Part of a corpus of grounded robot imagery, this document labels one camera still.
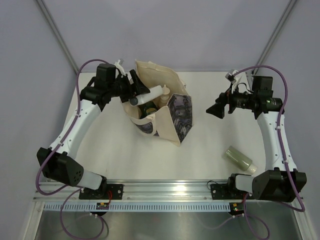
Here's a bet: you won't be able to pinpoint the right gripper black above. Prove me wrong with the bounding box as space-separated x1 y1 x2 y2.
206 83 257 119

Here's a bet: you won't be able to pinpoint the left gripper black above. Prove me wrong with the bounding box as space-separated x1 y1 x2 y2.
107 69 149 103

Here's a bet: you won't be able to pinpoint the white bottle black cap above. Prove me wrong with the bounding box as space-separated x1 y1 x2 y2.
129 85 163 106

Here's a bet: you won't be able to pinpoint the beige pump bottle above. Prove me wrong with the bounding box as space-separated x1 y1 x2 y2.
159 85 170 107

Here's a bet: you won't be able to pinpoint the green bottle beige cap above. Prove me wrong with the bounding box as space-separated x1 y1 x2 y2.
223 146 258 175

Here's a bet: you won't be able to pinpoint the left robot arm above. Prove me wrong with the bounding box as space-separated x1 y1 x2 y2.
35 59 161 200

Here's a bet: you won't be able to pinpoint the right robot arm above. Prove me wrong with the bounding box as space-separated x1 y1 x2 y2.
206 76 307 203

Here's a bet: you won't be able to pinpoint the beige canvas tote bag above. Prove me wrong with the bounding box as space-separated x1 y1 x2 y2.
122 60 193 146

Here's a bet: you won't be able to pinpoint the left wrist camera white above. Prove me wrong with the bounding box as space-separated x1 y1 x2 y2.
114 58 126 76

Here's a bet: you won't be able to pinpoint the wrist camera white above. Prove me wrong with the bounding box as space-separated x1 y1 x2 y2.
225 69 242 93
114 58 126 76

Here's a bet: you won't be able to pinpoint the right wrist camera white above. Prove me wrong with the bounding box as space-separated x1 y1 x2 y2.
225 69 242 93

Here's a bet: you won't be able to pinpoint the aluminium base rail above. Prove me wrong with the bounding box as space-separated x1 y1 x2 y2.
32 179 305 202

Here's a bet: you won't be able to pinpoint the right aluminium frame post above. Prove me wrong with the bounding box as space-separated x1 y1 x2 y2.
255 0 299 66

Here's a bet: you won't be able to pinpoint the aluminium frame post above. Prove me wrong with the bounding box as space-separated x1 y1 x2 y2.
34 0 79 74
255 0 299 66

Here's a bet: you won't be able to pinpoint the left aluminium frame post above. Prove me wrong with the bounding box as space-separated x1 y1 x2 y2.
34 0 79 74

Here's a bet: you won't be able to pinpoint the white slotted cable duct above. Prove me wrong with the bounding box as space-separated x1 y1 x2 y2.
44 202 231 213

